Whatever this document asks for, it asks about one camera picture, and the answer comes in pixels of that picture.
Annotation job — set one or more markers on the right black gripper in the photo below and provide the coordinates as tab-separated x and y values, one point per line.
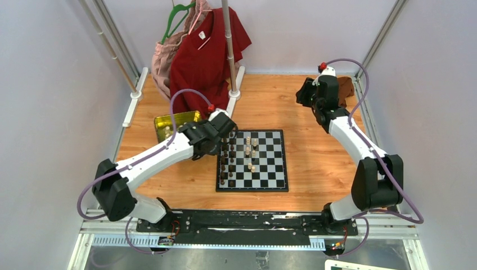
302	95

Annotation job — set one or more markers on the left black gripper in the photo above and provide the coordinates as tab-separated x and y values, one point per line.
216	152

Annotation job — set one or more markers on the black white chessboard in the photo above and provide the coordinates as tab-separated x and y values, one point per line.
253	161

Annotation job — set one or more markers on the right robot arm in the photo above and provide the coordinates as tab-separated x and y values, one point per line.
378	175

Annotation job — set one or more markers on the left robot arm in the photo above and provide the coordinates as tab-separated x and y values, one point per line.
116	183

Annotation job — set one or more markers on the brown crumpled cloth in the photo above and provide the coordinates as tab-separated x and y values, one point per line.
346	89

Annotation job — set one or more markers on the white rack base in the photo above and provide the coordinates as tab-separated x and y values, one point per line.
235	93

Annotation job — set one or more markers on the red t-shirt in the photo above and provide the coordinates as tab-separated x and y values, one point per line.
201	64

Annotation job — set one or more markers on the pink garment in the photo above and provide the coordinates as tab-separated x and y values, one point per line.
165	51

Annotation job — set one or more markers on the green clothes hanger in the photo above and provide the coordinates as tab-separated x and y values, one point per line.
172	23

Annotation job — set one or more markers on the metal clothes rack pole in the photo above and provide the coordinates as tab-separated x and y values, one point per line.
228	36

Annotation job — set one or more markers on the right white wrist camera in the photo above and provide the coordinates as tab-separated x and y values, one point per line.
323	69

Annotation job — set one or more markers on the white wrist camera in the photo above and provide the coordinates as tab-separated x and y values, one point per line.
323	69
218	112

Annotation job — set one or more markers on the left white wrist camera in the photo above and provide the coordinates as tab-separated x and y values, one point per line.
218	112

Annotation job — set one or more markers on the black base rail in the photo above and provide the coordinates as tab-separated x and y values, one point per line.
232	227

